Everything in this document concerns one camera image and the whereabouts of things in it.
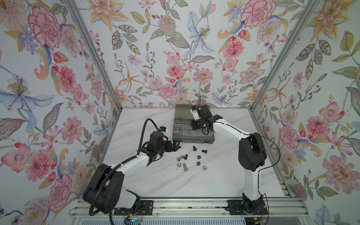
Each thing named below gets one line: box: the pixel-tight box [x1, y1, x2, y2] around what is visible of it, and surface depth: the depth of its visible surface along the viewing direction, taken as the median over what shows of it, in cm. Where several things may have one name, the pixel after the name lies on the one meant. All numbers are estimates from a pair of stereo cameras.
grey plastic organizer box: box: [172, 104, 216, 144], surface depth 105 cm
